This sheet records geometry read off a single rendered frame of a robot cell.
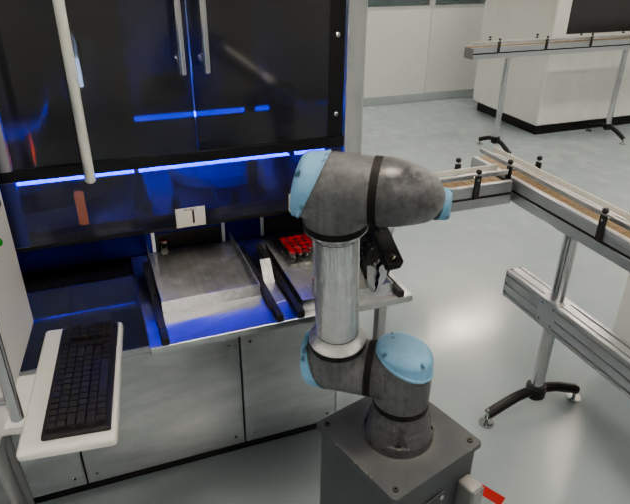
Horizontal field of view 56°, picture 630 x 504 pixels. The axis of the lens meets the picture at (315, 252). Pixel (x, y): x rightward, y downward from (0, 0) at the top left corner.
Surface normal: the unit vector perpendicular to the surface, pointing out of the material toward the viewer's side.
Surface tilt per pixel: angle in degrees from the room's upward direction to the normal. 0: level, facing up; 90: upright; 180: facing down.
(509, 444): 0
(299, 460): 0
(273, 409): 90
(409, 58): 90
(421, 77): 90
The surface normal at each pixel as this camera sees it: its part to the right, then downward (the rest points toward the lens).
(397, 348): 0.14, -0.86
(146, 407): 0.35, 0.44
